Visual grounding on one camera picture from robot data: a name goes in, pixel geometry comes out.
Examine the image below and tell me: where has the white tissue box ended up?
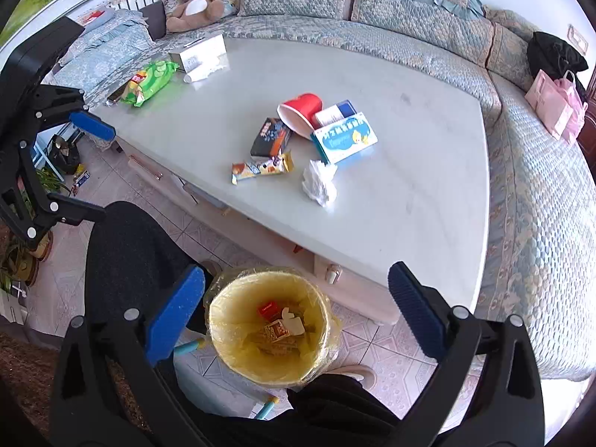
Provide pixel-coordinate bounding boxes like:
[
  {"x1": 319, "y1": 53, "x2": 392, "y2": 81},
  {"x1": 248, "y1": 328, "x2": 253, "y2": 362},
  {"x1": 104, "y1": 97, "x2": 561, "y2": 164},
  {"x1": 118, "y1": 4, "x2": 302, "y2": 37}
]
[{"x1": 168, "y1": 35, "x2": 229, "y2": 75}]

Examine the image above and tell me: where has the trash bin with yellow bag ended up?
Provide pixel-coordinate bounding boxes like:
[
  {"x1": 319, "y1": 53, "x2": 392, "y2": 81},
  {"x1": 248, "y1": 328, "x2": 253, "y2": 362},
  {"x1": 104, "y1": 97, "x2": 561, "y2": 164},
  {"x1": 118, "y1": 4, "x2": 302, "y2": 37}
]
[{"x1": 203, "y1": 265, "x2": 343, "y2": 388}]

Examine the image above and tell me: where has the blue yellow tissue box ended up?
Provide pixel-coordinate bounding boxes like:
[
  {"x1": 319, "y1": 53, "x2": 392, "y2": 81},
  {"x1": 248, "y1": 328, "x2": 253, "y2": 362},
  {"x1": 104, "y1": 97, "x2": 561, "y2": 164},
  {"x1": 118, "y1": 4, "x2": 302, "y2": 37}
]
[{"x1": 310, "y1": 112, "x2": 379, "y2": 165}]

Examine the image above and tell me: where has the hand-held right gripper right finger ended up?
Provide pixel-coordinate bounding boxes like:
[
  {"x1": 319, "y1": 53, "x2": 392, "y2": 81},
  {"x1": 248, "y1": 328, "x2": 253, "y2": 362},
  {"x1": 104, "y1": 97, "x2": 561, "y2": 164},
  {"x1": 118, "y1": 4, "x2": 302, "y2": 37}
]
[{"x1": 387, "y1": 261, "x2": 545, "y2": 447}]

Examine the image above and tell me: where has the red white packet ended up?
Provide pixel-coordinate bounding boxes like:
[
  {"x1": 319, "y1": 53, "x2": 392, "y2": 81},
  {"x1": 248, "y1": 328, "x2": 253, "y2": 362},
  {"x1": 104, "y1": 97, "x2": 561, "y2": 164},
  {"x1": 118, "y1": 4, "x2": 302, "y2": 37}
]
[{"x1": 77, "y1": 9, "x2": 115, "y2": 26}]

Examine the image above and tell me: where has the red paper cup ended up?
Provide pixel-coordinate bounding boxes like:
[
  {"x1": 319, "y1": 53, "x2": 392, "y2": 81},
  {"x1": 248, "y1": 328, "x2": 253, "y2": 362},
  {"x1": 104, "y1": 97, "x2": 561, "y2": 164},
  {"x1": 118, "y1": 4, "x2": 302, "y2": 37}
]
[{"x1": 277, "y1": 93, "x2": 323, "y2": 140}]

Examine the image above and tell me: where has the blue white cigarette box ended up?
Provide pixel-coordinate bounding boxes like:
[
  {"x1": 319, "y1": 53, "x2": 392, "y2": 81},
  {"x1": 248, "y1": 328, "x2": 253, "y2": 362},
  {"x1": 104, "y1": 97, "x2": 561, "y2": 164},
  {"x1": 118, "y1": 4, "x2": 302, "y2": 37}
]
[{"x1": 313, "y1": 99, "x2": 357, "y2": 129}]

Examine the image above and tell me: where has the brown teddy bear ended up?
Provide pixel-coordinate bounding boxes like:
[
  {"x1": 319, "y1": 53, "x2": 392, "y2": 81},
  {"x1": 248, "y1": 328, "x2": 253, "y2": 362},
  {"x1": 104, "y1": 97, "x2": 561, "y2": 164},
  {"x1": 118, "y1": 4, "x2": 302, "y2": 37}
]
[{"x1": 165, "y1": 0, "x2": 226, "y2": 33}]

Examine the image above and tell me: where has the person's left leg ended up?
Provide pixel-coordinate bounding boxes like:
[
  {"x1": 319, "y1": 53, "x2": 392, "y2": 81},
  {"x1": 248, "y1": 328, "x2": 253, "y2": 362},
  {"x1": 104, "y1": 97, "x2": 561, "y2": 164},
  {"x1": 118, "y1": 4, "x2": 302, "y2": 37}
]
[{"x1": 84, "y1": 201, "x2": 216, "y2": 383}]

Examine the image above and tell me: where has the wall socket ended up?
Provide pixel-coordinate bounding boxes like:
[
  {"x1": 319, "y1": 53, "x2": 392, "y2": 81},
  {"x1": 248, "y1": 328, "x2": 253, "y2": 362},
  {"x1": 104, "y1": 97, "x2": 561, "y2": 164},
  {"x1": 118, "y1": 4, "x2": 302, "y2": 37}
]
[{"x1": 567, "y1": 24, "x2": 590, "y2": 57}]

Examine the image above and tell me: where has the dark sofa pillow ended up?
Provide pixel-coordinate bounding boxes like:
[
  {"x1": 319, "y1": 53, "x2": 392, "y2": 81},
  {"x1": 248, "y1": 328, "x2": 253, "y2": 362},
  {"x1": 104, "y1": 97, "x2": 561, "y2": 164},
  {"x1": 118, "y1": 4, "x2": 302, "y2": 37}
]
[{"x1": 142, "y1": 2, "x2": 168, "y2": 40}]

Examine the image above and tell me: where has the green chip bag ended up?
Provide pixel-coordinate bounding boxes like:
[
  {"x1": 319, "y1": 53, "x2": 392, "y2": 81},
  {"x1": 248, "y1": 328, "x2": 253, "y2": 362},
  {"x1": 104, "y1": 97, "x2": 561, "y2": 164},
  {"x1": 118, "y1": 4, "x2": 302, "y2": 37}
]
[{"x1": 120, "y1": 60, "x2": 180, "y2": 108}]

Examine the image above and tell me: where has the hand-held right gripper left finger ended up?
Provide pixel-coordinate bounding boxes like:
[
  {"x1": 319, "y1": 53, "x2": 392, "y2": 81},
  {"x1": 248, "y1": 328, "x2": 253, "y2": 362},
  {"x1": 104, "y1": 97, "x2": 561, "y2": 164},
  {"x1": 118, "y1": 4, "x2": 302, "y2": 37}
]
[{"x1": 49, "y1": 264, "x2": 206, "y2": 447}]

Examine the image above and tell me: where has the black plastic bag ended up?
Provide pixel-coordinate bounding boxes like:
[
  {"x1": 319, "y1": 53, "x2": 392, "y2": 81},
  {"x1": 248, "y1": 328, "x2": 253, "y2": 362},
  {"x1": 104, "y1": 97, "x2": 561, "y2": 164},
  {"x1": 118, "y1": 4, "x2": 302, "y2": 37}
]
[{"x1": 47, "y1": 134, "x2": 82, "y2": 175}]

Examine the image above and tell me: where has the pink plastic bag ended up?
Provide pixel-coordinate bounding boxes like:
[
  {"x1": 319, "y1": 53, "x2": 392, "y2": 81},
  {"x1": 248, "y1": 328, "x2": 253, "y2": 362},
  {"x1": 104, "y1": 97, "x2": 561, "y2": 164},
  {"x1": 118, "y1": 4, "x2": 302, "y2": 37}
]
[{"x1": 554, "y1": 71, "x2": 588, "y2": 145}]

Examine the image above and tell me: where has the stool with blue legs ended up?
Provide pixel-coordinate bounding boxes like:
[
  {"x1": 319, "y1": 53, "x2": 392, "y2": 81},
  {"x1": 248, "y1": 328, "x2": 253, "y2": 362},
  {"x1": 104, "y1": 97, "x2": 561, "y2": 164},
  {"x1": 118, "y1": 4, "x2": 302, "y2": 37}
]
[{"x1": 173, "y1": 336, "x2": 281, "y2": 422}]

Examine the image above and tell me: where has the pink paper bag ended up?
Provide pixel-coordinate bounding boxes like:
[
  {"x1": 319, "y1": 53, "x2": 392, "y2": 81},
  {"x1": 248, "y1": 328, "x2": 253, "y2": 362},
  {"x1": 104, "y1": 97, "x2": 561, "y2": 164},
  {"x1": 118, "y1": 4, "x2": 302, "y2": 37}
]
[{"x1": 525, "y1": 70, "x2": 574, "y2": 140}]

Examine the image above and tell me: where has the potted green plant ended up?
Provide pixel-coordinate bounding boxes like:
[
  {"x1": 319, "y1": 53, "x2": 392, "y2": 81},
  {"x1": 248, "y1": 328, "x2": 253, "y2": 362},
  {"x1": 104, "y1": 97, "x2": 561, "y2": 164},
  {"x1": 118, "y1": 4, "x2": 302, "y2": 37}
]
[{"x1": 0, "y1": 223, "x2": 54, "y2": 289}]

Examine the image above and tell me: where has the person's right shoe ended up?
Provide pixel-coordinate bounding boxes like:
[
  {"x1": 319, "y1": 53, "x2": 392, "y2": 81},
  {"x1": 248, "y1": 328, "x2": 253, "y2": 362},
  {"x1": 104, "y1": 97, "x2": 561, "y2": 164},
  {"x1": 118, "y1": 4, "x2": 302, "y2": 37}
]
[{"x1": 326, "y1": 364, "x2": 378, "y2": 389}]

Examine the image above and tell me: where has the white coffee table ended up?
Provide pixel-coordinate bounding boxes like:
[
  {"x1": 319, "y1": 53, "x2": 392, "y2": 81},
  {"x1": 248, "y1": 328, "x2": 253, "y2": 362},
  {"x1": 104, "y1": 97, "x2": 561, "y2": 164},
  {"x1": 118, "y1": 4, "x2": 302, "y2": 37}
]
[{"x1": 86, "y1": 37, "x2": 489, "y2": 327}]

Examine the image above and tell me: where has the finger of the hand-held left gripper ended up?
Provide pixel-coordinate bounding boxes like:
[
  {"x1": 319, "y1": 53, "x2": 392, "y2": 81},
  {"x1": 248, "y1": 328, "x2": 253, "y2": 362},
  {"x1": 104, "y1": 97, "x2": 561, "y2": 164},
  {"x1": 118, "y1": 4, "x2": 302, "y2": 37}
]
[
  {"x1": 19, "y1": 85, "x2": 117, "y2": 150},
  {"x1": 0, "y1": 142, "x2": 107, "y2": 250}
]

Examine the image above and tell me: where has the quilted blue-green sofa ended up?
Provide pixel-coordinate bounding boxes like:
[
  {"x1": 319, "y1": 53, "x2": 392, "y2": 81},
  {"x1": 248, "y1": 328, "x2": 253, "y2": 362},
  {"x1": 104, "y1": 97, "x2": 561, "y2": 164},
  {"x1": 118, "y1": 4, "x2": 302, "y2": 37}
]
[{"x1": 47, "y1": 0, "x2": 596, "y2": 383}]

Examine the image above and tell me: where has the dark snack packet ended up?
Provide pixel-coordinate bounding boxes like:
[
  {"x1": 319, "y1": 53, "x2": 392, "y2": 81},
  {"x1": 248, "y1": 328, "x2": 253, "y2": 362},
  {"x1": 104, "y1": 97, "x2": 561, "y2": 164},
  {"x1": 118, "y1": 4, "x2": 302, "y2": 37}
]
[{"x1": 250, "y1": 117, "x2": 292, "y2": 159}]

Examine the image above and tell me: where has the person's leg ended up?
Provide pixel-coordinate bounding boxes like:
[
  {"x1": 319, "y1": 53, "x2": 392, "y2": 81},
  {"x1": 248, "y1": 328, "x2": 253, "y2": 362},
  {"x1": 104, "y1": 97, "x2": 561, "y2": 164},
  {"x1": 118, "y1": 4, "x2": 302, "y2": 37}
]
[
  {"x1": 84, "y1": 201, "x2": 216, "y2": 383},
  {"x1": 285, "y1": 372, "x2": 413, "y2": 447}
]

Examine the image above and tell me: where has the person's right leg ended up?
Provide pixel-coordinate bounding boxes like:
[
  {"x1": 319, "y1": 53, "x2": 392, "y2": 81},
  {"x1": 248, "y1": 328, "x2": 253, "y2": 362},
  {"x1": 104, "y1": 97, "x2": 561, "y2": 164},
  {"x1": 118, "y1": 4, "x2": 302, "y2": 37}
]
[{"x1": 285, "y1": 372, "x2": 413, "y2": 447}]

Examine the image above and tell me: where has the brown rug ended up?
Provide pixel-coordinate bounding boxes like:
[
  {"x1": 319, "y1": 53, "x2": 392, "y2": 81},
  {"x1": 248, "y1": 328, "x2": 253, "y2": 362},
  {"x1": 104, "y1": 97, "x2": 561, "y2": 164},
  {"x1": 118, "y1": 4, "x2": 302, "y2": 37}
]
[{"x1": 0, "y1": 330, "x2": 63, "y2": 434}]

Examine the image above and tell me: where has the crumpled white tissue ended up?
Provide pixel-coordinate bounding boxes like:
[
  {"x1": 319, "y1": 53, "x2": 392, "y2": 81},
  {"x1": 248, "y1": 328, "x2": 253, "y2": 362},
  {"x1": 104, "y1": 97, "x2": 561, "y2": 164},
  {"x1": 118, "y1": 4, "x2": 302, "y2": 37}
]
[{"x1": 302, "y1": 159, "x2": 338, "y2": 206}]

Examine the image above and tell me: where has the orange snack wrapper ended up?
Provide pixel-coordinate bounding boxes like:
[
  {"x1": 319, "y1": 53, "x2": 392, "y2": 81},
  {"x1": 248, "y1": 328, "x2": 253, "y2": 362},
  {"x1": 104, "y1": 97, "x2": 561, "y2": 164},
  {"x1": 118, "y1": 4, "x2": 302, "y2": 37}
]
[{"x1": 231, "y1": 151, "x2": 295, "y2": 186}]

